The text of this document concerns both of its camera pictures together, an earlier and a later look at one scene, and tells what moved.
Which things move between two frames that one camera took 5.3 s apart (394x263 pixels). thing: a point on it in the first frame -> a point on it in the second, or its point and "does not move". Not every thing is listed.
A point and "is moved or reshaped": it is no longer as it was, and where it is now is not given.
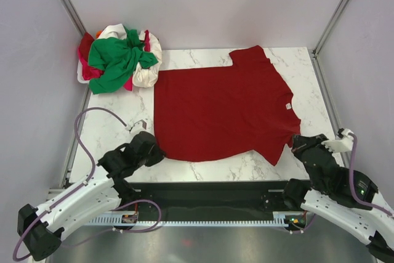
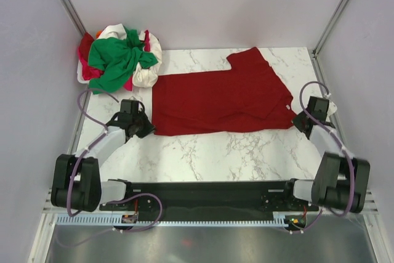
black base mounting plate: [157, 198] does not move
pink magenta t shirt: [89, 72] does not move
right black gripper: [299, 141] -> [297, 122]
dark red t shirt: [248, 106] is moved or reshaped
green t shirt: [118, 59] does not move
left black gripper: [158, 156] -> [148, 127]
